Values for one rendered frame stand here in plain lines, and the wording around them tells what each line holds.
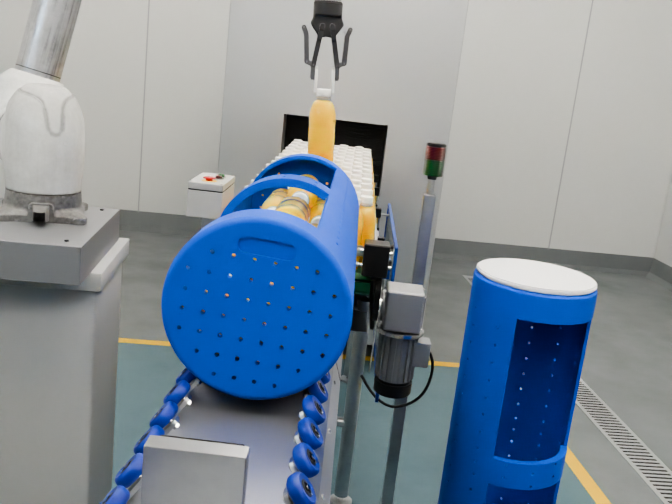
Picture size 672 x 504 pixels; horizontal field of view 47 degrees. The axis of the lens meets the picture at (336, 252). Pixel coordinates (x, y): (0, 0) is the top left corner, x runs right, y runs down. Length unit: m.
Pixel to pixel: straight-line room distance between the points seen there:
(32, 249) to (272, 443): 0.65
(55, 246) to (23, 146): 0.26
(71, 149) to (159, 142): 4.67
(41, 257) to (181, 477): 0.83
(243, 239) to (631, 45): 5.97
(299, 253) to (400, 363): 1.18
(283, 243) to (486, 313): 0.78
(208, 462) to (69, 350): 0.96
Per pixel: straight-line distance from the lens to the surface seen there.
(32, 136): 1.69
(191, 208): 2.22
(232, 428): 1.17
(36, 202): 1.71
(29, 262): 1.55
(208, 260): 1.14
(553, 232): 6.85
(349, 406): 2.62
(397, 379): 2.28
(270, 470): 1.07
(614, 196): 6.99
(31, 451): 1.82
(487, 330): 1.80
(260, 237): 1.12
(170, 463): 0.79
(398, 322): 2.22
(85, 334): 1.69
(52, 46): 1.91
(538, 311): 1.75
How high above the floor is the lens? 1.45
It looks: 13 degrees down
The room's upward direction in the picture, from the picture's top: 6 degrees clockwise
